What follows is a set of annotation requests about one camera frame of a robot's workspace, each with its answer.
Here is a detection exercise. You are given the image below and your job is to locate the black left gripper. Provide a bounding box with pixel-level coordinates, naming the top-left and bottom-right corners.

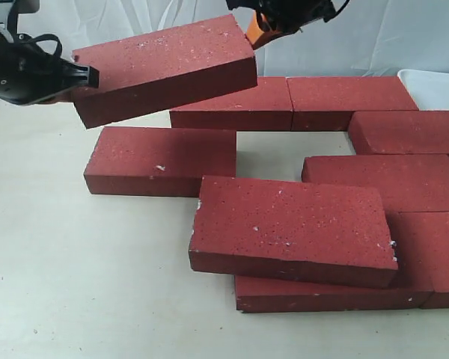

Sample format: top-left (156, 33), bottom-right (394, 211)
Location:
top-left (0, 28), bottom-right (100, 106)

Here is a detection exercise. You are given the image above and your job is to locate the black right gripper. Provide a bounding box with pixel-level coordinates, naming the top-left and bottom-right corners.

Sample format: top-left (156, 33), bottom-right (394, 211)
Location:
top-left (226, 0), bottom-right (350, 50)

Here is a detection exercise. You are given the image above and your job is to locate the chipped top brick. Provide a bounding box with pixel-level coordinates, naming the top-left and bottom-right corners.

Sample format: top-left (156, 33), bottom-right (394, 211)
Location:
top-left (189, 176), bottom-right (398, 289)

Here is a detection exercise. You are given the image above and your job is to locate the second row right brick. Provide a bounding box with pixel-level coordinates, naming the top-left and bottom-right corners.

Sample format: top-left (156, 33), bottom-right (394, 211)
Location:
top-left (348, 111), bottom-right (449, 155)

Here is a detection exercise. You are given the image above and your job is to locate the third row red brick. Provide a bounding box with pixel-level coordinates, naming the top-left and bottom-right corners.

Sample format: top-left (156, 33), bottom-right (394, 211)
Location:
top-left (302, 154), bottom-right (449, 212)

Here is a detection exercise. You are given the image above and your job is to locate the white plastic tray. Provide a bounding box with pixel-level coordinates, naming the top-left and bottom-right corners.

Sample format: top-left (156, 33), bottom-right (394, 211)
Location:
top-left (397, 69), bottom-right (449, 111)

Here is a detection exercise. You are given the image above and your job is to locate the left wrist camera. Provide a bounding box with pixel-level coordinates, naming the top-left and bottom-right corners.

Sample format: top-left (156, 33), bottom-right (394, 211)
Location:
top-left (0, 0), bottom-right (40, 43)

